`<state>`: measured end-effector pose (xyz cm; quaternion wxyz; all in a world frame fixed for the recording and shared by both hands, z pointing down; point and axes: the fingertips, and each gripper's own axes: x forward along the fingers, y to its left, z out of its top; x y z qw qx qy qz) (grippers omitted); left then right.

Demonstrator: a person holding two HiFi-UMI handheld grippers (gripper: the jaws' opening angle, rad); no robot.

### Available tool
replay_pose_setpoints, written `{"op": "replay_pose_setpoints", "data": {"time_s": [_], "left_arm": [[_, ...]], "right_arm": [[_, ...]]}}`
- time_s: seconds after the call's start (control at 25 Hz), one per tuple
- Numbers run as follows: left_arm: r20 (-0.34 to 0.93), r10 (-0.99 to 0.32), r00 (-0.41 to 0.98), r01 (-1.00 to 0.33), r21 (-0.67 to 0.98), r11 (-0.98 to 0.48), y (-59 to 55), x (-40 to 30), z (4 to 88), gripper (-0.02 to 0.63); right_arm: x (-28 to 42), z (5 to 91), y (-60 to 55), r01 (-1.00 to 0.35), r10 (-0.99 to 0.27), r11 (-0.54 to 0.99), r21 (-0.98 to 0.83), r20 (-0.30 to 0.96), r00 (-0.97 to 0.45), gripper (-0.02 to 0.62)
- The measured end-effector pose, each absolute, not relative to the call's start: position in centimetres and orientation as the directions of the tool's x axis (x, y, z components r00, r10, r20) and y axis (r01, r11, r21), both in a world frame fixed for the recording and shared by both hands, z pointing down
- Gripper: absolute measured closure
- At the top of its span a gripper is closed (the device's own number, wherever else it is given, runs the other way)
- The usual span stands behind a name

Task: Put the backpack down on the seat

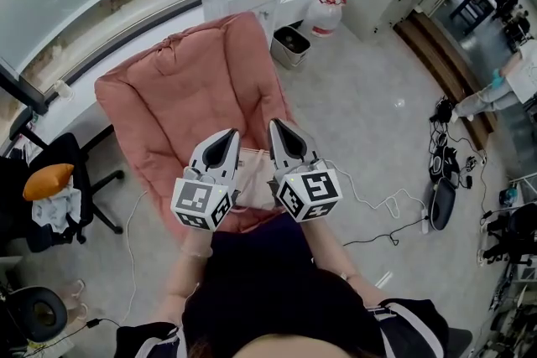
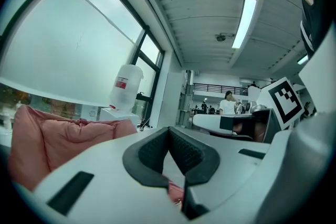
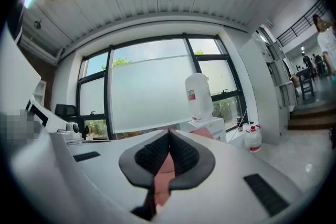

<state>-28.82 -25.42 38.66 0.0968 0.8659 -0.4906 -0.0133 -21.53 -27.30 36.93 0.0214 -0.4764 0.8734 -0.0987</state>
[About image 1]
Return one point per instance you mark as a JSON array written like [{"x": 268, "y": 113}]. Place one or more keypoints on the person's left forearm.
[{"x": 189, "y": 264}]

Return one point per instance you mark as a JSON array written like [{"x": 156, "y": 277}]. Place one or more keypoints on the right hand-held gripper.
[{"x": 312, "y": 193}]

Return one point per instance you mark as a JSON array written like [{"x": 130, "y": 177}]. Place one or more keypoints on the wooden floor step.
[{"x": 440, "y": 54}]

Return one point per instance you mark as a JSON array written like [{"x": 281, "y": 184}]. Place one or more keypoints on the orange cushion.
[{"x": 48, "y": 182}]

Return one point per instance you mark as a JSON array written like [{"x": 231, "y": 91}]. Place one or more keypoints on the white tape strip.
[{"x": 384, "y": 279}]

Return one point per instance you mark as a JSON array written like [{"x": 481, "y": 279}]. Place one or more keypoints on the dark grey oval device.
[{"x": 442, "y": 205}]

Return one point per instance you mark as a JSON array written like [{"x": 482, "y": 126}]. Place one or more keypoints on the white window ledge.
[{"x": 71, "y": 117}]

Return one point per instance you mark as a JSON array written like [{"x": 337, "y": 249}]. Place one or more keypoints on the clear plastic bottle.
[{"x": 63, "y": 90}]

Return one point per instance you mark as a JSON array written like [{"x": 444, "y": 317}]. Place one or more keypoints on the pink padded armchair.
[{"x": 189, "y": 96}]

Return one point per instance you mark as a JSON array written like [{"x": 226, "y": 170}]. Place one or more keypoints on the white patterned cloth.
[{"x": 52, "y": 214}]

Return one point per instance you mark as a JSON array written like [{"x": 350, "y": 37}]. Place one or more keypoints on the clear water jug red cap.
[{"x": 323, "y": 19}]

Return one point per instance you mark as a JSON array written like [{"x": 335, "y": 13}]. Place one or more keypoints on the person's right forearm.
[{"x": 331, "y": 251}]

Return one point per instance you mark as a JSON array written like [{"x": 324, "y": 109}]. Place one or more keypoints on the black white round device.
[{"x": 438, "y": 165}]

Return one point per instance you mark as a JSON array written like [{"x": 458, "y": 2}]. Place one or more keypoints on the white waste bin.
[{"x": 285, "y": 56}]

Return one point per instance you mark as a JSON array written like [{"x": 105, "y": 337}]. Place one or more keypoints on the teal soft object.
[{"x": 499, "y": 79}]

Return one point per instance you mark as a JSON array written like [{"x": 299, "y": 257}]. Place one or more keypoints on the person's dark dress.
[{"x": 260, "y": 243}]

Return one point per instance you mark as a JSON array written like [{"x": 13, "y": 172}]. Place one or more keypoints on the person's black jacket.
[{"x": 419, "y": 327}]

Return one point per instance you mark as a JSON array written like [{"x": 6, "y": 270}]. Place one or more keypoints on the black office chair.
[{"x": 67, "y": 151}]

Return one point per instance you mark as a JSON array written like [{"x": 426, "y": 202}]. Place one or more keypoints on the black round stool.
[{"x": 58, "y": 314}]

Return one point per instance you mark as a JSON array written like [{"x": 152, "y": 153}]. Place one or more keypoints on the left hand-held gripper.
[{"x": 195, "y": 201}]

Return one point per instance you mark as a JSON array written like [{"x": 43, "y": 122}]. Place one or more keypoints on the white power strip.
[{"x": 425, "y": 222}]

